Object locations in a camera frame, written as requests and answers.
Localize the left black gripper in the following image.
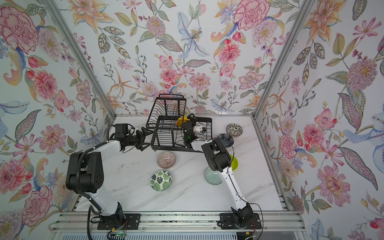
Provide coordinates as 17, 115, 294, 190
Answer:
123, 127, 154, 152

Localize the yellow plastic bowl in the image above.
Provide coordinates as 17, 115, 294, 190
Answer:
176, 116, 191, 128

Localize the black wire dish rack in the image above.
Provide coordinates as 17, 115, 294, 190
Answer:
146, 94, 213, 152

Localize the pale mint green bowl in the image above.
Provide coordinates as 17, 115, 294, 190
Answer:
204, 167, 222, 186

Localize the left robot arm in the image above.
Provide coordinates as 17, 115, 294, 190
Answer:
65, 124, 153, 227

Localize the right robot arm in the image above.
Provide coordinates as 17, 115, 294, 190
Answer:
181, 118, 254, 228

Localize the pink striped ceramic bowl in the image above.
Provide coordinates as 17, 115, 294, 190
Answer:
157, 152, 176, 169

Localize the dark blue patterned bowl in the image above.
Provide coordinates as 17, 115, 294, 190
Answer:
217, 134, 234, 148

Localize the green leaf pattern bowl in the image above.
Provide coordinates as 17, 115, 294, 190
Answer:
150, 170, 173, 192

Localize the lime green plastic bowl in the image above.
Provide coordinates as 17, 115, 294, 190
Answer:
230, 155, 239, 171

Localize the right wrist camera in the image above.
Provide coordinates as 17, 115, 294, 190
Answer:
193, 126, 207, 135

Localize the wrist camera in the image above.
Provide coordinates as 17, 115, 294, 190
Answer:
193, 126, 207, 135
114, 124, 135, 139

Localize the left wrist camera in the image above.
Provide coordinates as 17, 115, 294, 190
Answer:
114, 124, 135, 139

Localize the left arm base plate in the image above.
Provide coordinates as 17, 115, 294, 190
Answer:
97, 214, 141, 230

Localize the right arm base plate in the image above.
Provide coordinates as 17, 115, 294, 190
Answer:
217, 213, 262, 230

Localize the aluminium mounting rail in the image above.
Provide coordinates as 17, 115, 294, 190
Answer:
48, 211, 305, 233

